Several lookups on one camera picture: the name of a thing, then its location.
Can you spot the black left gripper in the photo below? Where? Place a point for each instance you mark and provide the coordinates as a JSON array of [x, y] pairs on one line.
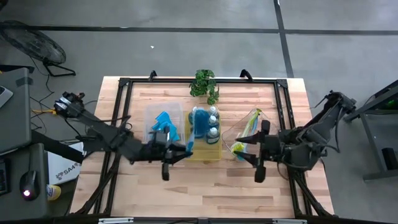
[[158, 152]]

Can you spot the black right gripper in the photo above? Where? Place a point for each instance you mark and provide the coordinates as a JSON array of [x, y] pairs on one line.
[[272, 147]]

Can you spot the yellow-green dish brush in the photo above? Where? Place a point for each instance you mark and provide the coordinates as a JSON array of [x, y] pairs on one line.
[[237, 147]]

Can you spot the blue and white dish brush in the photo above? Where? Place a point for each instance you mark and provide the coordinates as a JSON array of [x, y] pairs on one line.
[[201, 123]]

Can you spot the blue plastic toy pieces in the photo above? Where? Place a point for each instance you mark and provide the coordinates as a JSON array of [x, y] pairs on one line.
[[163, 118]]

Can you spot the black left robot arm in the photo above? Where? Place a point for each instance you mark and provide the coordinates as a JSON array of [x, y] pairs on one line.
[[102, 133]]

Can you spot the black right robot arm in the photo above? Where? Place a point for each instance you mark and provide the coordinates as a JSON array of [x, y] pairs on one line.
[[311, 140]]

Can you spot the yellow plastic tub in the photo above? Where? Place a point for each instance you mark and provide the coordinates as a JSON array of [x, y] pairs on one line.
[[205, 152]]

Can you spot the tall clear plastic tub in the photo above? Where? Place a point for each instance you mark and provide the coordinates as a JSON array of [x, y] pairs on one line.
[[149, 112]]

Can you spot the green artificial plant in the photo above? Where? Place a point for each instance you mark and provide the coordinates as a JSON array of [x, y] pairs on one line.
[[203, 87]]

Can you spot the black table clamp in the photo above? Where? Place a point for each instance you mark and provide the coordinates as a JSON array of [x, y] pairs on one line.
[[152, 74], [246, 74]]

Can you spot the white cardboard box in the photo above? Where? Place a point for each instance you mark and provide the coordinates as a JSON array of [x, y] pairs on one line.
[[65, 165]]

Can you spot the black metal stand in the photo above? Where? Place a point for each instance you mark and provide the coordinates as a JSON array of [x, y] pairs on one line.
[[368, 140]]

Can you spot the black metal beam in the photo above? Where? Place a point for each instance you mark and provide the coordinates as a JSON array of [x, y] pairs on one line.
[[56, 145]]

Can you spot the yellow round container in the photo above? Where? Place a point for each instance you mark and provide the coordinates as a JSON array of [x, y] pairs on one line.
[[54, 192]]

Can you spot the black computer mouse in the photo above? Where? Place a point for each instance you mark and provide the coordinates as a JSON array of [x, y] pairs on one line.
[[29, 183]]

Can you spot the gray desk top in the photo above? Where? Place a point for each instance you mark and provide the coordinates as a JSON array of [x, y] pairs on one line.
[[12, 211], [15, 124]]

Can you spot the black tape strip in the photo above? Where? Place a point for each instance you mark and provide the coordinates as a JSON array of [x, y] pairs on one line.
[[24, 81]]

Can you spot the black keyboard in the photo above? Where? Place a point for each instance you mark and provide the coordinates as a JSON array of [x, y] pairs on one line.
[[3, 177]]

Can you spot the silver flat device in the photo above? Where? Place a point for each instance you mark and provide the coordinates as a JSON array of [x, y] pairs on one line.
[[4, 95]]

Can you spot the black floor fan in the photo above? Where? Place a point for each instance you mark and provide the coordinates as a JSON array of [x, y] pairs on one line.
[[31, 43]]

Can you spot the black aluminium table frame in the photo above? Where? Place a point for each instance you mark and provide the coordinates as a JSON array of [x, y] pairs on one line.
[[155, 80]]

